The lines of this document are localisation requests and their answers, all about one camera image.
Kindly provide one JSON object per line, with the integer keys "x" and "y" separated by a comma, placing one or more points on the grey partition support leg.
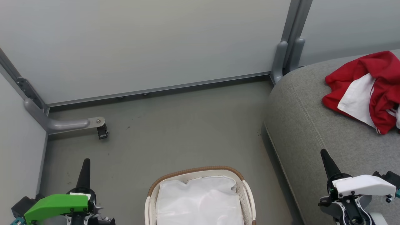
{"x": 62, "y": 124}

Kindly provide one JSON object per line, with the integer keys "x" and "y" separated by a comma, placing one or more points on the grey fabric sofa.
{"x": 312, "y": 125}

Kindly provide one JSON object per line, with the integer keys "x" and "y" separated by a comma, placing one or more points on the grey partition double post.
{"x": 290, "y": 40}

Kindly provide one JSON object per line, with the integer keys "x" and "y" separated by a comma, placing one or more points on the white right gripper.
{"x": 362, "y": 186}

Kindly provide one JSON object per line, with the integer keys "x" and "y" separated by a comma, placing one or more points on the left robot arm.
{"x": 22, "y": 204}

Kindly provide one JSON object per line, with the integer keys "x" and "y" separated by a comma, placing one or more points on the white liner bag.
{"x": 200, "y": 203}

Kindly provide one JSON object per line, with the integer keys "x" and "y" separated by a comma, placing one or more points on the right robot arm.
{"x": 389, "y": 177}

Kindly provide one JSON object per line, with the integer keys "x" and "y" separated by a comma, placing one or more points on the black caster wheel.
{"x": 102, "y": 132}

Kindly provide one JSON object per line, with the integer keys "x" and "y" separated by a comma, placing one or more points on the red and white garment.
{"x": 381, "y": 68}

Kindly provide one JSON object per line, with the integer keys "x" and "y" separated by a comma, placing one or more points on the white laundry basket, brown rim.
{"x": 247, "y": 200}

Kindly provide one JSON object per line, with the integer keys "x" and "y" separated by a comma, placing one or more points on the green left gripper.
{"x": 56, "y": 204}

